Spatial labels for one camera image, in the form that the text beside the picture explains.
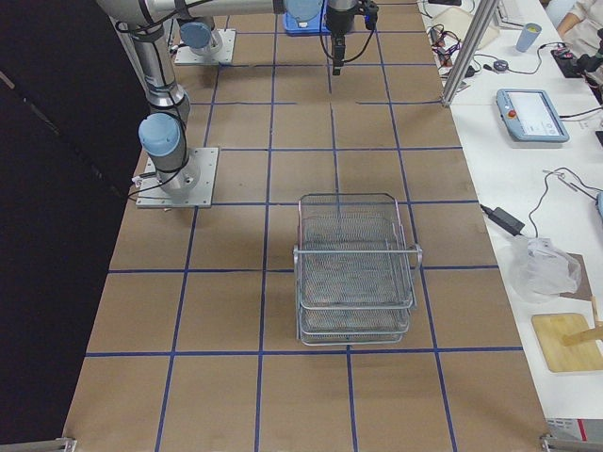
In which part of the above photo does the blue plastic tray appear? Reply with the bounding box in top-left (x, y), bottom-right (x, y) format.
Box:
top-left (283, 13), bottom-right (330, 36)

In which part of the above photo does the round puck device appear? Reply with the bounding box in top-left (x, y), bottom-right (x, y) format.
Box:
top-left (492, 59), bottom-right (509, 73)

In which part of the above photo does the blue cup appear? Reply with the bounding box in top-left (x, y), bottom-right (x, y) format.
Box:
top-left (515, 23), bottom-right (542, 53)

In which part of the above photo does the blue teach pendant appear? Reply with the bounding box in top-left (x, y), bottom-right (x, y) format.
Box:
top-left (496, 89), bottom-right (570, 143)

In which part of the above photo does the black power adapter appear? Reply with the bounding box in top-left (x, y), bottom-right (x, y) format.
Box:
top-left (481, 205), bottom-right (525, 236)

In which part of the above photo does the clear plastic bag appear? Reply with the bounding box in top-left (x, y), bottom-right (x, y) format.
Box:
top-left (509, 235), bottom-right (582, 303)

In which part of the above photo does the wooden board stand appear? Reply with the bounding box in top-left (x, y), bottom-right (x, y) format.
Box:
top-left (531, 297), bottom-right (602, 373)

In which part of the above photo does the aluminium frame post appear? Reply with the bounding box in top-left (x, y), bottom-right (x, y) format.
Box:
top-left (441, 0), bottom-right (498, 107)

